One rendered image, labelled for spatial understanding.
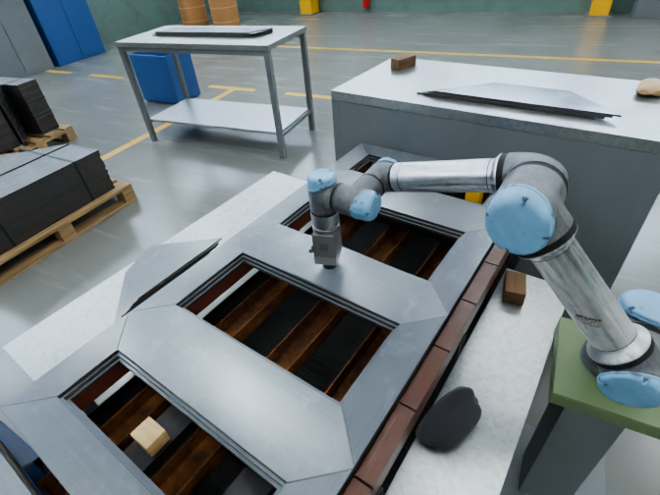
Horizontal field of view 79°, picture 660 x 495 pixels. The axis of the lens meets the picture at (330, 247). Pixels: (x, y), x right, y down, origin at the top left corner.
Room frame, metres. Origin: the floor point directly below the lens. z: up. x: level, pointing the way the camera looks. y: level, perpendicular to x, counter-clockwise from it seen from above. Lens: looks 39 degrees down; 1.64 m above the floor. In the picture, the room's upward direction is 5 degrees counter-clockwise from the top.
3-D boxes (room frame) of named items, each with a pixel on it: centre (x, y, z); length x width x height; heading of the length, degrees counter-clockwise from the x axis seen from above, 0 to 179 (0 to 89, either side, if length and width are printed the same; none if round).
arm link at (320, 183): (0.91, 0.00, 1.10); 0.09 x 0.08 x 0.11; 53
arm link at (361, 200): (0.86, -0.09, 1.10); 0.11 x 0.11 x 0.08; 53
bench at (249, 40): (4.07, 0.90, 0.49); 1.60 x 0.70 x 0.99; 64
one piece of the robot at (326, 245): (0.92, 0.02, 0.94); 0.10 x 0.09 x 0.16; 74
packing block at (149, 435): (0.46, 0.43, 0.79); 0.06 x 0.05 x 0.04; 51
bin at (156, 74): (5.49, 1.87, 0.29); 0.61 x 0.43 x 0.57; 60
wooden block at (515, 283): (0.89, -0.57, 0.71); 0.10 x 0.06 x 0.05; 156
